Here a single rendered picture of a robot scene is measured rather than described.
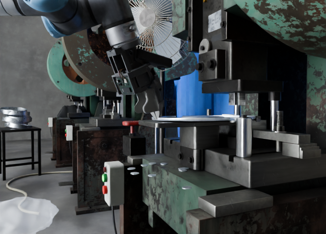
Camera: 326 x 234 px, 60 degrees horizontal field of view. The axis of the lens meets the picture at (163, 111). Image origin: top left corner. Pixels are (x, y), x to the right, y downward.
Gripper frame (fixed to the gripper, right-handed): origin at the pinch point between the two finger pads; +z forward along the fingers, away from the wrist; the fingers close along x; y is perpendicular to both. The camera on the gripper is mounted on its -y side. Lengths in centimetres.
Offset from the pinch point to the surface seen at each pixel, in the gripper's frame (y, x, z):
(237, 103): -22.1, 9.3, 6.8
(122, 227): 13.1, -23.3, 37.4
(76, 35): -52, -127, -31
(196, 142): -3.3, 7.2, 9.9
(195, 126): -3.2, 8.9, 4.8
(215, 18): -26.7, 5.6, -18.0
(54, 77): -87, -293, 1
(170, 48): -67, -59, -6
